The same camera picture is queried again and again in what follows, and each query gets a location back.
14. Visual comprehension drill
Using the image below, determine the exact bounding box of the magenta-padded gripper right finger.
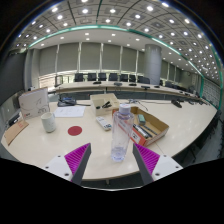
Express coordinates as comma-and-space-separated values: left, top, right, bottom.
132, 142, 184, 186

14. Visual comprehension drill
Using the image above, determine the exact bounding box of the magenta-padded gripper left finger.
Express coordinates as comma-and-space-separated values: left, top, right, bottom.
42, 142, 92, 186

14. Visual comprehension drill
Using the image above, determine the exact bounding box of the clear plastic water bottle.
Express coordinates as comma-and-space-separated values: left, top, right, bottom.
110, 102, 135, 163

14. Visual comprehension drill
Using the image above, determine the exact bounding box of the flat round red coaster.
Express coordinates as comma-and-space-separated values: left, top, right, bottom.
67, 125, 83, 137

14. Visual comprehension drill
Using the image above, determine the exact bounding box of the black and silver marker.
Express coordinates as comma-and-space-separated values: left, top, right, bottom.
133, 123, 150, 140

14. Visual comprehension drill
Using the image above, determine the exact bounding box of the brown cardboard box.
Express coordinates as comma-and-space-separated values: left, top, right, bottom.
112, 105, 170, 148

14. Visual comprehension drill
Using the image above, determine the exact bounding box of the teal board eraser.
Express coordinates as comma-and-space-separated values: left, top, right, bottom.
137, 114, 147, 126

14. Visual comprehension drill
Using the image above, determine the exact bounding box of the white remote control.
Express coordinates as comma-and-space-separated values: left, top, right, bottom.
95, 115, 113, 132

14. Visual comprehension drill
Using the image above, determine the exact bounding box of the white ceramic mug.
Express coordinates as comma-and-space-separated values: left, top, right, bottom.
40, 111, 57, 134

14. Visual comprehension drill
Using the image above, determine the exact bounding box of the white printed paper sheet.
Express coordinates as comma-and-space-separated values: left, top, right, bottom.
53, 105, 87, 119

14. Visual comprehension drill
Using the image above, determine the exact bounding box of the cream desk organizer box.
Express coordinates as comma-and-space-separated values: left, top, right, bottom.
89, 92, 120, 117

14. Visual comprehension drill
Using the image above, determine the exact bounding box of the black flashlight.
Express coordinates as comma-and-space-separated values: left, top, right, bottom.
95, 100, 113, 110

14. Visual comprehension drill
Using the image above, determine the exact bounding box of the black table microphone base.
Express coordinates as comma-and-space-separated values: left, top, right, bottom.
170, 99, 183, 109

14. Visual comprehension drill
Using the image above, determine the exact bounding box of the white paper ream package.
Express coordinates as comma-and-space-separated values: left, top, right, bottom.
18, 87, 51, 120

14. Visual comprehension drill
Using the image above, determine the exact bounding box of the black device at table edge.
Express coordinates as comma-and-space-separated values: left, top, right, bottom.
7, 113, 21, 127

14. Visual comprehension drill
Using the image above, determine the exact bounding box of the long curved conference desk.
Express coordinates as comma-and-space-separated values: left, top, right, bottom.
48, 80, 204, 101

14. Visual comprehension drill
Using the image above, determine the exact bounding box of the row of black office chairs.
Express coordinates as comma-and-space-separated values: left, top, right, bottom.
73, 72, 151, 85

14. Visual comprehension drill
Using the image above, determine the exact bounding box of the grey round column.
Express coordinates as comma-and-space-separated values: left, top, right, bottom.
143, 44, 163, 86

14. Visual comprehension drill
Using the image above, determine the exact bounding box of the group of ceiling lights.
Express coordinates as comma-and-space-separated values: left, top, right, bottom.
16, 0, 221, 78

